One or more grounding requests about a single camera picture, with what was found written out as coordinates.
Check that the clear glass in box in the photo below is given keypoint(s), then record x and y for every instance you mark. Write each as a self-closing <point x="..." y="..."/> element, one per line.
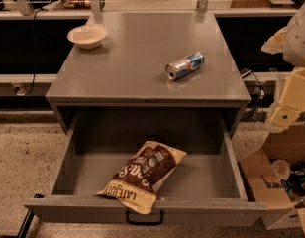
<point x="282" y="169"/>

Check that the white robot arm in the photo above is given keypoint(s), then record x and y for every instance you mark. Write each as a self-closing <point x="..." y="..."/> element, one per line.
<point x="290" y="102"/>

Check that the silver blue drink can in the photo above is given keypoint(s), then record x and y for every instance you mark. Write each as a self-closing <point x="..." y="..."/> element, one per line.
<point x="182" y="67"/>

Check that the brown chip bag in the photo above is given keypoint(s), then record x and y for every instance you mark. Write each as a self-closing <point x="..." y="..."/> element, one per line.
<point x="136" y="183"/>

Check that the grey cabinet counter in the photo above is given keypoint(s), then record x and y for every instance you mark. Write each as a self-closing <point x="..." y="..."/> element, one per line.
<point x="129" y="67"/>

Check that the black drawer handle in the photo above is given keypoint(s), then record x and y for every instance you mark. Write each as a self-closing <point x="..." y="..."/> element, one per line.
<point x="136" y="219"/>

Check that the white bowl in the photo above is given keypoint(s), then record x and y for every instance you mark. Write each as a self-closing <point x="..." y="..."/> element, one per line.
<point x="88" y="36"/>

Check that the dark bottles in box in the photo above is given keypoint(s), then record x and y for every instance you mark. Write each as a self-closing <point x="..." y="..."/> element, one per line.
<point x="295" y="185"/>

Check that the cardboard box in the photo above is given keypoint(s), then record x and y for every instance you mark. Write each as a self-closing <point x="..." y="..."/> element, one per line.
<point x="264" y="182"/>

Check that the grey open top drawer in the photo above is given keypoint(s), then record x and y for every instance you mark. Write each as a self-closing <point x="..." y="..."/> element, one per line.
<point x="205" y="188"/>

